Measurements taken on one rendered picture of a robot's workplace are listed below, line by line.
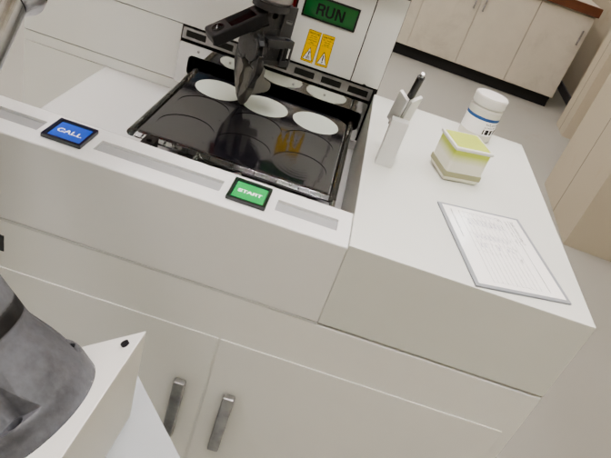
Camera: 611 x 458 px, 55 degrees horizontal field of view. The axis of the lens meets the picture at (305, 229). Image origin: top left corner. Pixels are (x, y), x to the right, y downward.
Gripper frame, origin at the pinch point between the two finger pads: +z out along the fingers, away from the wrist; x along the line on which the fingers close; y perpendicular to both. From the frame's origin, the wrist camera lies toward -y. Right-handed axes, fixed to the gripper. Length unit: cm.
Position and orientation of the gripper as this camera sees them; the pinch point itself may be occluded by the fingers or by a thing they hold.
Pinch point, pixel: (238, 97)
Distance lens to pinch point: 122.6
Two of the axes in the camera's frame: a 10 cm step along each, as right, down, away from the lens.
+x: -5.1, -6.0, 6.2
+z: -2.8, 8.0, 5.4
